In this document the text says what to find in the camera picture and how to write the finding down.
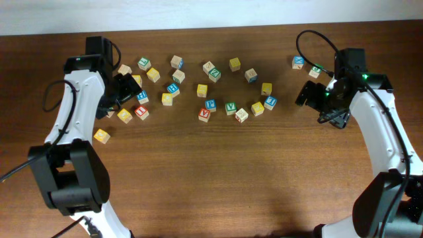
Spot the yellow block top centre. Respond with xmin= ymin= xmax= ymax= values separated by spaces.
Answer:
xmin=229 ymin=58 xmax=241 ymax=72

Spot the plain wood block left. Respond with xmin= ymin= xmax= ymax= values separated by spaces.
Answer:
xmin=118 ymin=64 xmax=132 ymax=75

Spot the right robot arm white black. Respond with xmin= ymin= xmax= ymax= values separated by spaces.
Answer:
xmin=295 ymin=48 xmax=422 ymax=237

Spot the yellow block right lower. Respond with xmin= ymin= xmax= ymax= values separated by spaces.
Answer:
xmin=251 ymin=102 xmax=264 ymax=116

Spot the yellow block far lower left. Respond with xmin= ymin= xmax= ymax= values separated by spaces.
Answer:
xmin=94 ymin=129 xmax=110 ymax=144

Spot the yellow block right upper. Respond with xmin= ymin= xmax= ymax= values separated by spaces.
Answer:
xmin=260 ymin=83 xmax=272 ymax=96

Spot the yellow G block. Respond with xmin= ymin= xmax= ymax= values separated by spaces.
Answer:
xmin=132 ymin=75 xmax=142 ymax=87

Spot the green Z block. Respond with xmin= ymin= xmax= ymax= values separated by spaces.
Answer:
xmin=208 ymin=67 xmax=221 ymax=83

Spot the plain wood block blue side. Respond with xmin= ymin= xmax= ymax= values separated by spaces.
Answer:
xmin=171 ymin=55 xmax=184 ymax=69

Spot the leaf wood block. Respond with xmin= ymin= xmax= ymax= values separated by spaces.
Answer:
xmin=202 ymin=61 xmax=215 ymax=75

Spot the yellow S block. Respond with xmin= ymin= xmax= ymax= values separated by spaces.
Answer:
xmin=196 ymin=84 xmax=208 ymax=98
xmin=147 ymin=67 xmax=160 ymax=83

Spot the wood block red side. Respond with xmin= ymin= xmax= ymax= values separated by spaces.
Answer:
xmin=235 ymin=108 xmax=249 ymax=123
xmin=106 ymin=111 xmax=115 ymax=118

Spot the blue P block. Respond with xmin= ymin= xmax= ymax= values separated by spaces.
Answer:
xmin=205 ymin=99 xmax=217 ymax=112

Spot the red I block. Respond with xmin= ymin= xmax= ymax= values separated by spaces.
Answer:
xmin=135 ymin=106 xmax=149 ymax=120

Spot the wood block red side left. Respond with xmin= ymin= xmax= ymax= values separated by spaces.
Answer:
xmin=106 ymin=111 xmax=115 ymax=118

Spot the blue h block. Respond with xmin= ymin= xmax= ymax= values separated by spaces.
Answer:
xmin=167 ymin=83 xmax=180 ymax=98
xmin=137 ymin=91 xmax=149 ymax=104

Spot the wood block blue side right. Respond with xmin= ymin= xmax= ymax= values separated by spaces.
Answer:
xmin=245 ymin=68 xmax=258 ymax=83

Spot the green V block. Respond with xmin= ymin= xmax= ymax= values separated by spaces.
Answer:
xmin=225 ymin=102 xmax=237 ymax=116

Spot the blue H block left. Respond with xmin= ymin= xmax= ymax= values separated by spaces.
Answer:
xmin=137 ymin=91 xmax=149 ymax=104

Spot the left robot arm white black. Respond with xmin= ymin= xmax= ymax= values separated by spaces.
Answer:
xmin=28 ymin=36 xmax=142 ymax=237

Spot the yellow block centre left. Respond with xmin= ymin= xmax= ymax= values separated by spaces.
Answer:
xmin=161 ymin=93 xmax=173 ymax=106

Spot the blue X block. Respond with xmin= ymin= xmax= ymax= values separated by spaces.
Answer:
xmin=291 ymin=56 xmax=305 ymax=69

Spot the blue T block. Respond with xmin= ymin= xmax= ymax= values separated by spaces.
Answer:
xmin=264 ymin=96 xmax=278 ymax=110

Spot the blue H block upper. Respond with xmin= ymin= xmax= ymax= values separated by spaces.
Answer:
xmin=167 ymin=83 xmax=180 ymax=98

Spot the green J block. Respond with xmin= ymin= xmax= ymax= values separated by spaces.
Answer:
xmin=309 ymin=65 xmax=322 ymax=79

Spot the plain wood block green side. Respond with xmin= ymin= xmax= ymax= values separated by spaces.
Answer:
xmin=172 ymin=69 xmax=186 ymax=84

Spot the green L block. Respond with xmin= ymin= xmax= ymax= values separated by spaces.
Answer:
xmin=137 ymin=57 xmax=151 ymax=71

